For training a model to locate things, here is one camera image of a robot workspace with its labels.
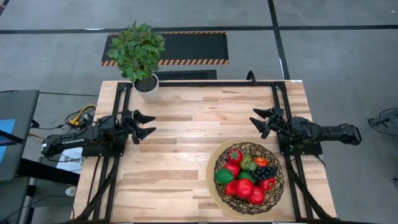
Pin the black aluminium table frame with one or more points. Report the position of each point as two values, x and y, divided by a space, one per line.
217 84

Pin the grey desk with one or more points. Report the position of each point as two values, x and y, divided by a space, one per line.
21 105

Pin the orange fruit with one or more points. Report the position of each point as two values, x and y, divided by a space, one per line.
261 161

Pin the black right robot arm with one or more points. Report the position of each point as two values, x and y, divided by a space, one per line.
323 132

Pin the blue screen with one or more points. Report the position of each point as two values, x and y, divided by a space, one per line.
5 130

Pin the black chair base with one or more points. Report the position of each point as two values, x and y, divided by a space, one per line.
385 119

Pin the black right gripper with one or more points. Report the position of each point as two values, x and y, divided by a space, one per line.
278 124

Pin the small black floor grille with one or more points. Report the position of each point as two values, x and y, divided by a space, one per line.
186 75

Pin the dark brown wicker basket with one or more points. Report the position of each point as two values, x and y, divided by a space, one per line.
273 199

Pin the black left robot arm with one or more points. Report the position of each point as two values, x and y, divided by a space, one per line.
81 140

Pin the black hazard-striped floor mat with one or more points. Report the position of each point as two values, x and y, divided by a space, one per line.
192 46

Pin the black grape bunch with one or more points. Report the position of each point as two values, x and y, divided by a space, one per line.
264 172

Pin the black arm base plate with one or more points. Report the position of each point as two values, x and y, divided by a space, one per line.
300 150
105 153

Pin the red apple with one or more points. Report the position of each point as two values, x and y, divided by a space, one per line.
233 169

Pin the small red tomato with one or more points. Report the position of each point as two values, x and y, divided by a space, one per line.
235 156

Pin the clear plastic bottle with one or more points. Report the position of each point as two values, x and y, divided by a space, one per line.
71 191

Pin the large red tomato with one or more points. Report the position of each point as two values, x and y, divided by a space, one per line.
244 188

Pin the white printed paper sheet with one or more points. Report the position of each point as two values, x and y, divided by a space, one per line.
73 161

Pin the green lime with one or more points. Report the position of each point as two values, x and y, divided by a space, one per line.
246 176
224 176

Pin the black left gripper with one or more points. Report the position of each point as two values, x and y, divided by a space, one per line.
129 126

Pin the green pear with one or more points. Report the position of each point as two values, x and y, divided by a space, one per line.
245 158

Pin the red bell pepper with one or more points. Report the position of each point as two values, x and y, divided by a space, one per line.
257 196
267 183
230 189

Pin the round straw placemat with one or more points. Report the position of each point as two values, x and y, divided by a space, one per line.
210 180

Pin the green plant in white pot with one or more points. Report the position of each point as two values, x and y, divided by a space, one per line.
138 53

